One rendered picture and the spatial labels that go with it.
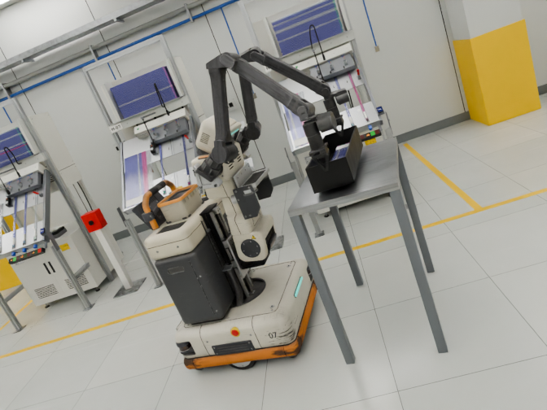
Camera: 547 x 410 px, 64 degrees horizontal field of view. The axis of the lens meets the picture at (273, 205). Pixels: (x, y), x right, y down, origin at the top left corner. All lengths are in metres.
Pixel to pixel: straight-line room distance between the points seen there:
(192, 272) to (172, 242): 0.18
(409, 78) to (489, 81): 0.85
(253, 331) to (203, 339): 0.28
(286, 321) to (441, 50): 3.96
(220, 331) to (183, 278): 0.33
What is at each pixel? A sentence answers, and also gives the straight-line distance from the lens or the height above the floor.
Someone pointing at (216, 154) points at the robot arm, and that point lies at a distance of 1.88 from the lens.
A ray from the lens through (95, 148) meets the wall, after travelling 5.89.
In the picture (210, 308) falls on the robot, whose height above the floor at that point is 0.37.
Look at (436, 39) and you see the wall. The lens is 5.40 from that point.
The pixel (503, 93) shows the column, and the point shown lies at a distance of 5.10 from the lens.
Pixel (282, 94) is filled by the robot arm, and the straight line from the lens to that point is 1.74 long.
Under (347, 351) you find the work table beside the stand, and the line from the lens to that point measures 2.12.
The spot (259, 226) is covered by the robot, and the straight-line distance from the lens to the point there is 2.20.
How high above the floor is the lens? 1.35
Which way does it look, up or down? 17 degrees down
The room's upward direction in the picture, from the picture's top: 22 degrees counter-clockwise
